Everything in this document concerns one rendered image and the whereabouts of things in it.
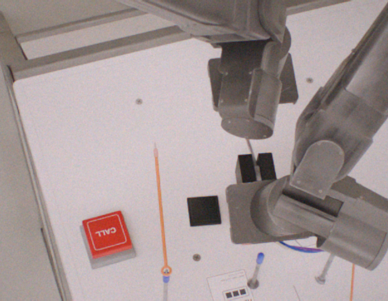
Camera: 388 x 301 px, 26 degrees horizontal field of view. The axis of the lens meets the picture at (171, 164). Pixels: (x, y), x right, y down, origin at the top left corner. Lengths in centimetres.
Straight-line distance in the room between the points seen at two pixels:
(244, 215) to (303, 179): 15
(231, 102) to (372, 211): 18
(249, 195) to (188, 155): 22
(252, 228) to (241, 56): 18
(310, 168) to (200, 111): 40
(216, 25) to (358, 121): 16
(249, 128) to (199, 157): 23
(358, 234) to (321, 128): 12
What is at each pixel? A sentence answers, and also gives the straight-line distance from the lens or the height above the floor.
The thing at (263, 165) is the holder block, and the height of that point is 114.
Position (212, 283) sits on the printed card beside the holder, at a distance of 105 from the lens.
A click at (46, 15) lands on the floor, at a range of 208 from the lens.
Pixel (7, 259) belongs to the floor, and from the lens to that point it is 225.
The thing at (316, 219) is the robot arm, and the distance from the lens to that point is 82.
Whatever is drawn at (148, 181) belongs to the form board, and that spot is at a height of 103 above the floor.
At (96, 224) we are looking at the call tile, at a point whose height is 110.
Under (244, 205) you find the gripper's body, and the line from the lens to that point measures 92.
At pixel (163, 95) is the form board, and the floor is 93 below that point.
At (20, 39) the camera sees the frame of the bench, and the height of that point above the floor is 40.
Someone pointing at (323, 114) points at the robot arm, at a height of 137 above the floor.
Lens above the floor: 204
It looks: 66 degrees down
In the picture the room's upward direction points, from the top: 140 degrees clockwise
